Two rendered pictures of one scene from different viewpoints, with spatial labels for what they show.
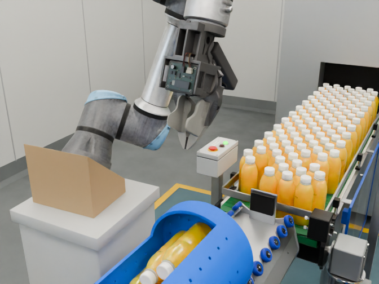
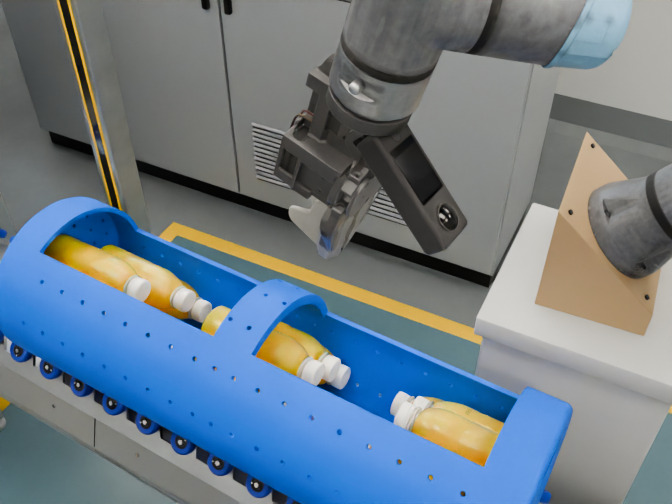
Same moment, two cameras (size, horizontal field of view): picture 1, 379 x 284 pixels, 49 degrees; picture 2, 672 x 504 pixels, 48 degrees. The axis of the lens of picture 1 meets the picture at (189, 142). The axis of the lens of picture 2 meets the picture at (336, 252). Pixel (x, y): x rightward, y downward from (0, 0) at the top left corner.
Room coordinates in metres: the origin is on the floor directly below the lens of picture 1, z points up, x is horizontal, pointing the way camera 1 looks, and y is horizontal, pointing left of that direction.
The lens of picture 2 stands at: (0.68, -0.55, 2.02)
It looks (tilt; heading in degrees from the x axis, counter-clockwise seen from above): 43 degrees down; 90
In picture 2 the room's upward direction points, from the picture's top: straight up
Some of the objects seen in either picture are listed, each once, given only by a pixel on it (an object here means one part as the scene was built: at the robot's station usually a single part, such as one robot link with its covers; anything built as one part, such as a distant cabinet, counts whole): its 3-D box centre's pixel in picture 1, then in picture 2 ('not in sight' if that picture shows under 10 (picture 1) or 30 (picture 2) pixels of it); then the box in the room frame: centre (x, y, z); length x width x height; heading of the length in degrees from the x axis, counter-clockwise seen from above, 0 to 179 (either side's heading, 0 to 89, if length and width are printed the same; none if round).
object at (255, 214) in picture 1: (262, 207); not in sight; (1.32, -0.27, 0.99); 0.10 x 0.02 x 0.12; 59
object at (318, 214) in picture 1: (318, 226); not in sight; (1.26, -0.46, 0.95); 0.10 x 0.07 x 0.10; 59
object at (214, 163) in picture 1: (217, 156); not in sight; (1.65, -0.12, 1.05); 0.20 x 0.10 x 0.10; 149
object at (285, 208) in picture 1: (269, 203); not in sight; (1.39, -0.31, 0.96); 0.40 x 0.01 x 0.03; 59
